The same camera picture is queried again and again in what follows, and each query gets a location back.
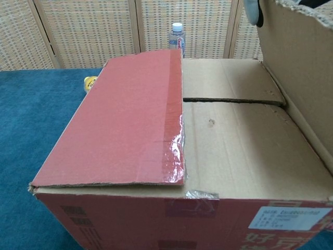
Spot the blue carpet table cover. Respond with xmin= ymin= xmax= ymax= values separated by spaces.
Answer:
xmin=0 ymin=68 xmax=105 ymax=250

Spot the woven folding screen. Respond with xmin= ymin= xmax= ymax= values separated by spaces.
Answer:
xmin=0 ymin=0 xmax=333 ymax=71

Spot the large red cardboard box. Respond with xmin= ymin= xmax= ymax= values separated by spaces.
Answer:
xmin=28 ymin=0 xmax=333 ymax=250

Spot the orange juice bottle yellow cap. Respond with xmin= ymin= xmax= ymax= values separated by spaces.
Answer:
xmin=83 ymin=76 xmax=99 ymax=93

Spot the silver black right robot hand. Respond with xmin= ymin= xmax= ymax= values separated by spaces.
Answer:
xmin=243 ymin=0 xmax=265 ymax=27

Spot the clear water bottle white cap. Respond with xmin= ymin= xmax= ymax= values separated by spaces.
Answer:
xmin=169 ymin=22 xmax=186 ymax=58

